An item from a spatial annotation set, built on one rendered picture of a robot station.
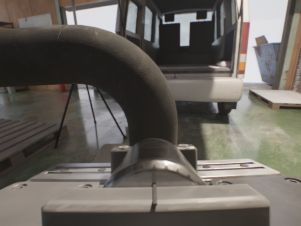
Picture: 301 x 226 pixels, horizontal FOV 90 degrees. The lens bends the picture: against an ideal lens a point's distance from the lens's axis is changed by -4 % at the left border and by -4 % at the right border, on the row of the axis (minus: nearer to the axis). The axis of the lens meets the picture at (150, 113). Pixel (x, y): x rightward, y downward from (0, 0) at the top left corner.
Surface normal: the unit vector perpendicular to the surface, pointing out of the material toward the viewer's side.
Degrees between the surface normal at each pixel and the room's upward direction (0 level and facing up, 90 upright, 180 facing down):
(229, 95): 94
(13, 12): 90
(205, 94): 94
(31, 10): 90
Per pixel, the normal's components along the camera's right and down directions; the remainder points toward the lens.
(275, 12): -0.25, 0.32
